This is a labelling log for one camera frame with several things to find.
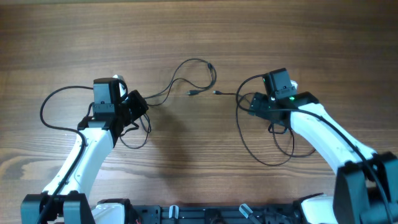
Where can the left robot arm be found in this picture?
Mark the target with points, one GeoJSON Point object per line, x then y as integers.
{"type": "Point", "coordinates": [67, 194]}

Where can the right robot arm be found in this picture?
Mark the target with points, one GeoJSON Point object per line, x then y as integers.
{"type": "Point", "coordinates": [366, 181]}

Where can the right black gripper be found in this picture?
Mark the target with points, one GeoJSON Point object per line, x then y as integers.
{"type": "Point", "coordinates": [258, 104]}

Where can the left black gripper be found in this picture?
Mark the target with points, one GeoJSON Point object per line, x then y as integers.
{"type": "Point", "coordinates": [138, 102]}

